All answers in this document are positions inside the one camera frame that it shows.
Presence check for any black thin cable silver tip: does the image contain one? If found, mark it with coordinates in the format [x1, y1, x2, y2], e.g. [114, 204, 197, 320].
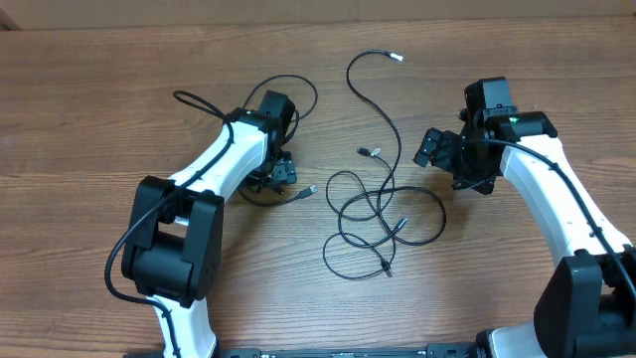
[345, 49, 403, 199]

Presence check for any brown cardboard backdrop panel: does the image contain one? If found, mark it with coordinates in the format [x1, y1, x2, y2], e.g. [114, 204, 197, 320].
[1, 0, 635, 30]

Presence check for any black short USB cable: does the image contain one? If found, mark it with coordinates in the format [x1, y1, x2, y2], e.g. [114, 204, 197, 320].
[237, 74, 320, 209]

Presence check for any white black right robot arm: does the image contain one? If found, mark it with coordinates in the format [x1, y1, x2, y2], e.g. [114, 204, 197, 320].
[413, 77, 635, 357]

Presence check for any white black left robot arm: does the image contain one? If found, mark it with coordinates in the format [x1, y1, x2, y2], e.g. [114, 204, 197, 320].
[112, 90, 296, 357]

